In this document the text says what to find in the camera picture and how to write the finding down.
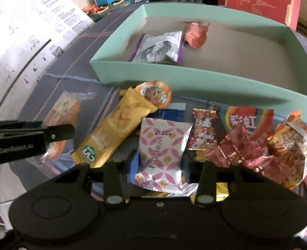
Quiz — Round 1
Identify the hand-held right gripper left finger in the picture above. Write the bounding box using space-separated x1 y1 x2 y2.
55 149 140 206

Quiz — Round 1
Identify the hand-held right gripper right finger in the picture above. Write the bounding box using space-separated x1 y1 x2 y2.
185 160 264 206

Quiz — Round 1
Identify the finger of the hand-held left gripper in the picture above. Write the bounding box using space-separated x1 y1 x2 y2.
43 124 75 144

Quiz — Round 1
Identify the clear cake packet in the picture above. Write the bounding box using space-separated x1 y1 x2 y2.
40 91 96 162

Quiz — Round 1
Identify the white pink patterned snack packet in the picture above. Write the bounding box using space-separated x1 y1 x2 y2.
133 118 194 195

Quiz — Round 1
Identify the blue snack packet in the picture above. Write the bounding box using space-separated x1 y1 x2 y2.
150 102 196 136

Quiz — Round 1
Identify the red rainbow snack packet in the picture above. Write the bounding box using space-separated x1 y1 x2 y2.
218 106 275 146

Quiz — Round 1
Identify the mint green cardboard box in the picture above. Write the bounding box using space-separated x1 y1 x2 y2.
89 2 307 123

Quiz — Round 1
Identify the gold foil snack packet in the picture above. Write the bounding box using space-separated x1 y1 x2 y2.
190 151 230 204

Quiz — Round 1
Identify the red cartoon candy packet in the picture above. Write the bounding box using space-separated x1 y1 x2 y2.
188 109 219 151

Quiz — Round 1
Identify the yellow snack bar packet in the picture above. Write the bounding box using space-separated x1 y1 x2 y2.
71 86 158 169

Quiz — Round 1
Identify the red crinkled snack packet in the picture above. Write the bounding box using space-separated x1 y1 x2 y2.
205 130 292 186

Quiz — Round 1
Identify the orange jelly cup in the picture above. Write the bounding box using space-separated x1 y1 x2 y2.
135 81 172 109

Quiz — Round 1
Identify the blue plaid blanket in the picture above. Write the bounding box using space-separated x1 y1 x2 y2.
2 4 307 240

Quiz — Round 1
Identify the orange noodle snack packet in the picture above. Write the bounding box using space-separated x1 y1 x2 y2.
268 110 307 191

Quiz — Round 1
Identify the white printed paper sheet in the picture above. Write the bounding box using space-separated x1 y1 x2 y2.
0 0 96 126

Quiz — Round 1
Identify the pink wrapped candy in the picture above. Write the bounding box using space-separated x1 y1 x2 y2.
182 21 211 49

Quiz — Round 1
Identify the red cardboard box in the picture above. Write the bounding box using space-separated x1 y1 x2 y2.
218 0 303 31

